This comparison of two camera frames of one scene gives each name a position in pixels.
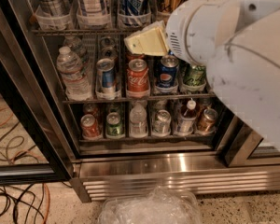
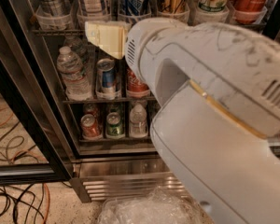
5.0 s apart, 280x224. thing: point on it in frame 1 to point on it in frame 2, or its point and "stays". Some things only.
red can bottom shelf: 90,126 stays
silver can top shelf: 53,0 stays
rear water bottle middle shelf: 76,46 stays
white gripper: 176,36 to 136,50
